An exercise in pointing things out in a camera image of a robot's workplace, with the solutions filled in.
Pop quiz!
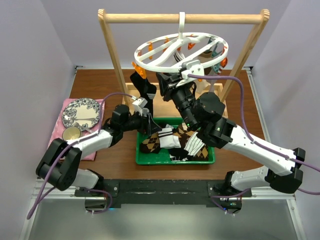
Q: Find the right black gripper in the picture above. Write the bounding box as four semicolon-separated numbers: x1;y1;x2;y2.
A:
156;70;198;130

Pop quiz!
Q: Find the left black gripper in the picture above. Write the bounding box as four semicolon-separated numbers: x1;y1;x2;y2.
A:
121;108;162;136

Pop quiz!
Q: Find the wooden hanger rack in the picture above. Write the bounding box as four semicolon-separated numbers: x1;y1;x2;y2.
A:
98;9;270;120

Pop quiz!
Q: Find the black blue sports sock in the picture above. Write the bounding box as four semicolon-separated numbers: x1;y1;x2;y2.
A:
130;71;157;116

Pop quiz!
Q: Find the white round clip hanger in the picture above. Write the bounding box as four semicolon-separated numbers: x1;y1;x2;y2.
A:
131;12;229;79

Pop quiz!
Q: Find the green plastic bin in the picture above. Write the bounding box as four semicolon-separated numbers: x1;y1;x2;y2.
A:
135;117;216;166

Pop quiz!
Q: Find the beige tan sock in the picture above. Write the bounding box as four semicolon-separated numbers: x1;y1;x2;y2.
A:
198;51;213;63

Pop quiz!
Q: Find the white black banded sock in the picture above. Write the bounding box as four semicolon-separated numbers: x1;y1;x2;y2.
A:
173;50;186;63

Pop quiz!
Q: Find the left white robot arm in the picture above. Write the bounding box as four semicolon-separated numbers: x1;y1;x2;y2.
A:
35;104;161;196

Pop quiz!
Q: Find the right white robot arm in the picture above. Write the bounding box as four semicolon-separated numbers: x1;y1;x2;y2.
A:
156;72;306;197

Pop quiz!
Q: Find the brown argyle sock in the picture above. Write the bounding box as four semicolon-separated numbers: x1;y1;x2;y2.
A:
168;123;210;162
139;133;161;154

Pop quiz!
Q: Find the pink cloth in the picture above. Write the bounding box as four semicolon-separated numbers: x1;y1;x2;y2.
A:
49;98;106;161

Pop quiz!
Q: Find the white black striped sock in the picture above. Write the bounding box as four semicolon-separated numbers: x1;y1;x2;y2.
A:
184;132;205;157

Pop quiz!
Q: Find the blue patterned plate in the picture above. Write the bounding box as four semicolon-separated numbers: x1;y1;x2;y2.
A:
61;98;101;131

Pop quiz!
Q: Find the metal spoon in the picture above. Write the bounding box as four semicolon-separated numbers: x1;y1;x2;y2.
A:
71;121;93;133

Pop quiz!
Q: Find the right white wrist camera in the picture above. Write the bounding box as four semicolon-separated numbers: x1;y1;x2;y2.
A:
176;60;205;87

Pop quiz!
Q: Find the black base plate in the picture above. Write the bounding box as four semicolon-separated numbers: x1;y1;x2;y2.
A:
74;178;253;210

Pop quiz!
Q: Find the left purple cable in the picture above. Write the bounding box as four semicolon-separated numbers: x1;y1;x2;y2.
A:
26;92;137;220

